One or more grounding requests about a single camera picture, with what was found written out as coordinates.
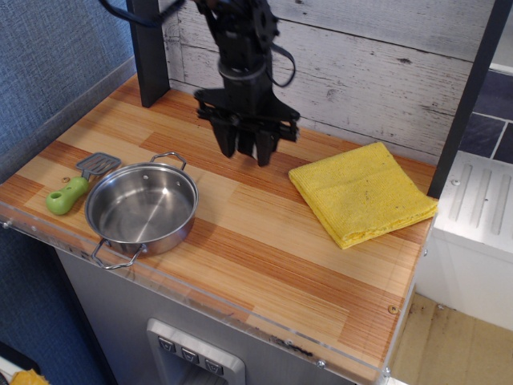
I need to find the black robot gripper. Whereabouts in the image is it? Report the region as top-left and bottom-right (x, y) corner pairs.
(194, 74), (300, 167)

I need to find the plush sushi roll toy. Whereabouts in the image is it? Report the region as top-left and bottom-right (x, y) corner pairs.
(236, 130), (258, 160)

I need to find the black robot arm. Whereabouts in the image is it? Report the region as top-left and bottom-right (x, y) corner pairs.
(194, 1), (300, 167)

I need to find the folded yellow cloth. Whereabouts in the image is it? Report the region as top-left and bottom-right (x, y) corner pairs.
(289, 143), (437, 249)

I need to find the stainless steel pan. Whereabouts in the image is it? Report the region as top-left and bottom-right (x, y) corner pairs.
(85, 152), (199, 270)

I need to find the silver dispenser button panel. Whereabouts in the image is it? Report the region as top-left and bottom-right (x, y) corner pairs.
(147, 318), (246, 384)

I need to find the white ribbed side counter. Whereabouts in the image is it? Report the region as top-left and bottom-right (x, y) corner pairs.
(434, 152), (512, 253)

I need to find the yellow black object bottom left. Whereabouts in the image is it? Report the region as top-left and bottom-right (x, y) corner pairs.
(1, 358), (50, 385)

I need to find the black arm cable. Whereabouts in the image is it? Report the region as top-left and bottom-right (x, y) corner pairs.
(267, 42), (297, 88)

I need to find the dark grey left post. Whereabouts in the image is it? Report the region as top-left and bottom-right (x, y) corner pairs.
(126, 0), (170, 107)

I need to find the dark grey post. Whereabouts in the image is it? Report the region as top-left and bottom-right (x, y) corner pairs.
(126, 0), (170, 107)
(427, 0), (512, 198)

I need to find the green handled grey spatula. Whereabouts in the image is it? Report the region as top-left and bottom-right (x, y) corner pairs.
(46, 152), (121, 216)

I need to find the dark grey right post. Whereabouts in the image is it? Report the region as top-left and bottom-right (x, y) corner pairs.
(427, 0), (512, 198)

